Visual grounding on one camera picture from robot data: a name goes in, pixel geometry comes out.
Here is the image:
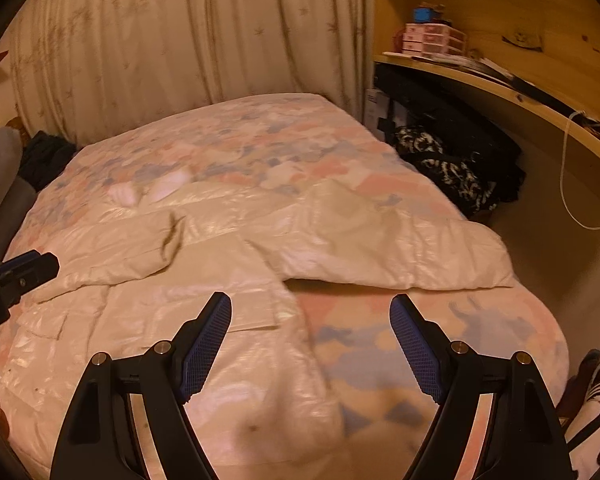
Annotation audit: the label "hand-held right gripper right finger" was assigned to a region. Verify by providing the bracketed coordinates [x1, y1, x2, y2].
[389, 294, 574, 480]

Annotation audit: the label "cream floral curtain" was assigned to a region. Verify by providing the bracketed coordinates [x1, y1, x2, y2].
[0, 0, 378, 147]

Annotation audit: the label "grey pillow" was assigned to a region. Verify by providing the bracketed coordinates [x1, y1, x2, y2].
[0, 126, 36, 271]

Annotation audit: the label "wooden desk shelf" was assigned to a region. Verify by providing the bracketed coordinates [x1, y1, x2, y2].
[367, 0, 600, 221]

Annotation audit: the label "black flat items on desk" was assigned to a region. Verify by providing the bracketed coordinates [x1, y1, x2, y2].
[460, 56, 581, 113]

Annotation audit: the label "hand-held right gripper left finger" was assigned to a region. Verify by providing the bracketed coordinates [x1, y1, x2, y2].
[49, 292, 232, 480]

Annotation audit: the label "white cable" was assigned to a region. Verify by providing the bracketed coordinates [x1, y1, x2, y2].
[559, 110, 600, 231]

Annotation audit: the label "dark cloth pile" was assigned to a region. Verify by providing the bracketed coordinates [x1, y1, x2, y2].
[20, 131, 77, 191]

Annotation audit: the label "pink mini drawer organizer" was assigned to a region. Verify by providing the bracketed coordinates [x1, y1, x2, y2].
[401, 23, 467, 57]

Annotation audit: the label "blue toy figure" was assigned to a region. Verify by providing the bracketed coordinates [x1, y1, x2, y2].
[414, 6, 446, 25]

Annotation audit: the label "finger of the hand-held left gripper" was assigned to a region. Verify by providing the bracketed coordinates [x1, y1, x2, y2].
[0, 251, 60, 307]

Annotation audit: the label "black and white patterned bag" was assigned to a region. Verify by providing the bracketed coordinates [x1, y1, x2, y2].
[391, 125, 501, 213]

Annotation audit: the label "black box under desk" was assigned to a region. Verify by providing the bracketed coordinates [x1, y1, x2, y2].
[366, 74, 523, 161]

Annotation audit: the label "pastel patterned bed blanket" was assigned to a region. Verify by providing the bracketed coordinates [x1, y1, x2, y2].
[0, 93, 569, 480]

